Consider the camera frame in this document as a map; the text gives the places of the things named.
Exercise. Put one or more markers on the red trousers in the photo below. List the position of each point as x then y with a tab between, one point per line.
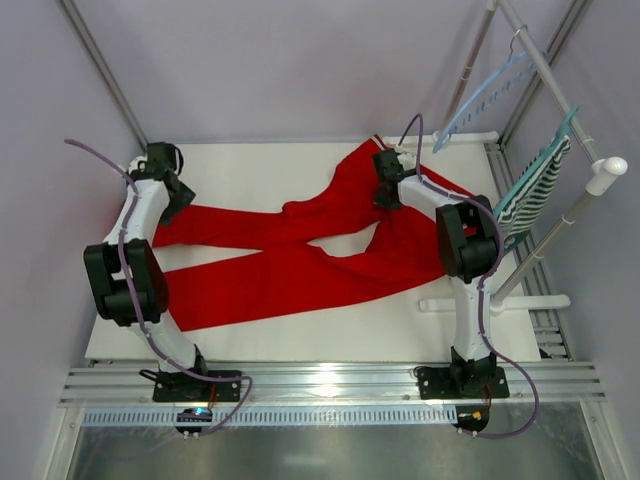
334	250

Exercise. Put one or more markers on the aluminium mounting rail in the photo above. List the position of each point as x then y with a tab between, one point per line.
118	383

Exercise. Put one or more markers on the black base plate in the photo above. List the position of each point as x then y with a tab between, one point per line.
225	385
440	383

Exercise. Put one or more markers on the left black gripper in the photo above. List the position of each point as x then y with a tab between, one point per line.
177	195

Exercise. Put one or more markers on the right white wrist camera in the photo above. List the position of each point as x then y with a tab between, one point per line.
406	156

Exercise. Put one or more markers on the white clothes rack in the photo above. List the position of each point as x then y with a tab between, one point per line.
595	259

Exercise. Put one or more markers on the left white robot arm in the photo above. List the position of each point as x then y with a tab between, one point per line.
126	280

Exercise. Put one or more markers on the teal hanger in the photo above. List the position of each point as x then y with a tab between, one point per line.
530	180

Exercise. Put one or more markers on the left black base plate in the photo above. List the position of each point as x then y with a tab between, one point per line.
225	385

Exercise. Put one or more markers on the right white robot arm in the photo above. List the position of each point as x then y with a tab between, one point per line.
469	250

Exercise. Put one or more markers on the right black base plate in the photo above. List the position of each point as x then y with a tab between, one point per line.
440	383

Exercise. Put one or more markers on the green white striped garment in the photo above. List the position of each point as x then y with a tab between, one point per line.
535	195

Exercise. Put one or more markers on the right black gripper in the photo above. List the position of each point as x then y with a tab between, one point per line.
385	185

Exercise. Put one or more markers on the slotted cable duct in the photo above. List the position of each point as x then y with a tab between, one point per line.
269	416

